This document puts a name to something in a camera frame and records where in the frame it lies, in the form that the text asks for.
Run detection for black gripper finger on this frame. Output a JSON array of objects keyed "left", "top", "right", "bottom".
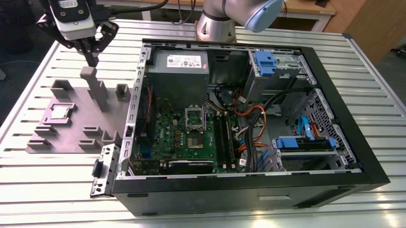
[
  {"left": 34, "top": 14, "right": 95, "bottom": 67},
  {"left": 89, "top": 21, "right": 120, "bottom": 67}
]

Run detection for silver-topped CPU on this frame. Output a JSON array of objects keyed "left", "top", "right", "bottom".
[{"left": 49, "top": 106, "right": 69, "bottom": 120}]

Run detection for metal socket cover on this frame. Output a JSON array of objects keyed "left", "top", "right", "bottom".
[{"left": 184, "top": 104, "right": 205, "bottom": 133}]

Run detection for wire locking lever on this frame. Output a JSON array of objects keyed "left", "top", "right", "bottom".
[{"left": 203, "top": 104, "right": 209, "bottom": 132}]

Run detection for CPU socket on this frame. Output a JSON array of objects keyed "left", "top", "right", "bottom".
[{"left": 185, "top": 133, "right": 205, "bottom": 150}]

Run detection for dark office chair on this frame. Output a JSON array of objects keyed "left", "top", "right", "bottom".
[{"left": 0, "top": 0, "right": 38, "bottom": 55}]

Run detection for grey power supply unit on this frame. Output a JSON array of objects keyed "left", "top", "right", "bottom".
[{"left": 144, "top": 48, "right": 211, "bottom": 112}]

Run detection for grey parts rack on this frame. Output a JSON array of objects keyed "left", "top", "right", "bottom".
[{"left": 25, "top": 66, "right": 133, "bottom": 154}]

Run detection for blue plastic drive latch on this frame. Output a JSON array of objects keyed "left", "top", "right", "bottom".
[{"left": 253, "top": 51, "right": 277, "bottom": 77}]

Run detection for blue expansion slot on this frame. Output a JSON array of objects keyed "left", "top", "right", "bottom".
[{"left": 140, "top": 144, "right": 152, "bottom": 160}]

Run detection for green Dell motherboard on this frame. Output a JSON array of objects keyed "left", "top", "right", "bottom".
[{"left": 131, "top": 108, "right": 247, "bottom": 175}]

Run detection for silver drive cage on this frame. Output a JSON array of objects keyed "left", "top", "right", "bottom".
[{"left": 243, "top": 49, "right": 315, "bottom": 105}]

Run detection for black Nvidia graphics card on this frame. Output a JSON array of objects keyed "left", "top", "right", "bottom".
[{"left": 160, "top": 159, "right": 213, "bottom": 174}]

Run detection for wooden desk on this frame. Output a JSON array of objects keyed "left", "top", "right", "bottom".
[{"left": 275, "top": 0, "right": 338, "bottom": 33}]

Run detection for blue disk carrier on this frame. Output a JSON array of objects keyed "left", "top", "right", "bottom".
[{"left": 272, "top": 136, "right": 338, "bottom": 152}]

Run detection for black PC case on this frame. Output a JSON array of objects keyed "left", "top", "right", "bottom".
[{"left": 111, "top": 38, "right": 391, "bottom": 217}]

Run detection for silver disk bay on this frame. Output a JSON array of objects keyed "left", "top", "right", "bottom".
[{"left": 271, "top": 140, "right": 350, "bottom": 173}]

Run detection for brown wooden cabinet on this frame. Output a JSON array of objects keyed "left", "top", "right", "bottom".
[{"left": 323, "top": 0, "right": 406, "bottom": 65}]

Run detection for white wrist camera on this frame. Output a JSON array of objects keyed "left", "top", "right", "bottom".
[{"left": 50, "top": 0, "right": 97, "bottom": 41}]

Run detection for black camera cable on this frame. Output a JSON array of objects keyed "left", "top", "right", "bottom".
[{"left": 95, "top": 0, "right": 172, "bottom": 17}]

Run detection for yellow and black power cables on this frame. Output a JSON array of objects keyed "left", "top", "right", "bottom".
[{"left": 204, "top": 97, "right": 231, "bottom": 114}]

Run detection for silver card retainer bracket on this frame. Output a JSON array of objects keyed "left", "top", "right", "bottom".
[{"left": 89, "top": 143, "right": 123, "bottom": 199}]

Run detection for orange wire bundle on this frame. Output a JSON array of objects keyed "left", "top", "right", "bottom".
[{"left": 232, "top": 89, "right": 268, "bottom": 152}]

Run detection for blue data cable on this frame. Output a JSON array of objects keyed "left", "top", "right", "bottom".
[
  {"left": 255, "top": 149, "right": 272, "bottom": 171},
  {"left": 298, "top": 115, "right": 318, "bottom": 141}
]

